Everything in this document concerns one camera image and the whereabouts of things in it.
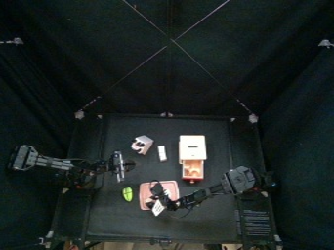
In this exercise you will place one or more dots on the wooden drawer with red front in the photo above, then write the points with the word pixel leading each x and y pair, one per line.
pixel 198 174

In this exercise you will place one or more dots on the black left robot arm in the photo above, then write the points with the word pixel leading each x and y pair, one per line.
pixel 47 161

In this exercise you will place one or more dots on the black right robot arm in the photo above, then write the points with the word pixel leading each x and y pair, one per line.
pixel 236 179

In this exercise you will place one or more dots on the yellow-green toy pea pod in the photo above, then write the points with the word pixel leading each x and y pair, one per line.
pixel 127 194

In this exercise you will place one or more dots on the small white toy carton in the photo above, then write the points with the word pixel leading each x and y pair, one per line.
pixel 162 153

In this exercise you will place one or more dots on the wooden box with slot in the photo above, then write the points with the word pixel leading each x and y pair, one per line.
pixel 192 143

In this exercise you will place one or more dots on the white text label sticker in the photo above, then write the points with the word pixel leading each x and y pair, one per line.
pixel 257 224

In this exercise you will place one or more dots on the silver frame clamp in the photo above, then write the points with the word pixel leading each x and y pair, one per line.
pixel 325 43
pixel 16 41
pixel 253 117
pixel 79 114
pixel 166 114

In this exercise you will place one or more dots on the vertical metal frame pole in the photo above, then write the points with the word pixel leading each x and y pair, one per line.
pixel 168 19

